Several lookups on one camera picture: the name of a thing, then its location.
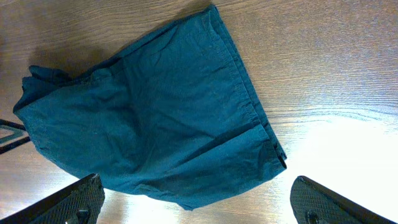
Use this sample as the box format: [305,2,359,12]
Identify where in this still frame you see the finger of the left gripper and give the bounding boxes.
[1,119,30,154]

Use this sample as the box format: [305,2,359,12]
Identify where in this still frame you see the navy blue shorts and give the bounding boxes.
[13,5,287,210]

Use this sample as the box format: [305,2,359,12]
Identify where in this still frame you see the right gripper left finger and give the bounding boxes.
[1,174,105,224]

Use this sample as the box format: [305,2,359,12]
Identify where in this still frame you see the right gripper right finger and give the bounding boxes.
[290,175,394,224]

